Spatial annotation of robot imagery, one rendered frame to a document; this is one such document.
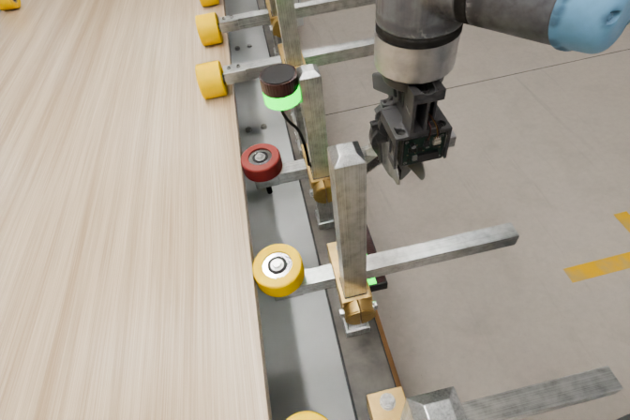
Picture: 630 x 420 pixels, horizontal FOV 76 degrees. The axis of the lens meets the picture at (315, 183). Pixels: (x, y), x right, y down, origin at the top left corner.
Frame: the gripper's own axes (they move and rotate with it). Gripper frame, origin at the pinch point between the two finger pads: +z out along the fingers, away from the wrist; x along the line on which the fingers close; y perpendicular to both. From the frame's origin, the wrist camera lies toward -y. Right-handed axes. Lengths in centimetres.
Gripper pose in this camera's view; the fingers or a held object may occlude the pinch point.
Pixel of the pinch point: (397, 170)
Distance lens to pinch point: 63.8
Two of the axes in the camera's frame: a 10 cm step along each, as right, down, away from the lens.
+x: 9.8, -2.1, 0.6
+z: 1.0, 6.5, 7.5
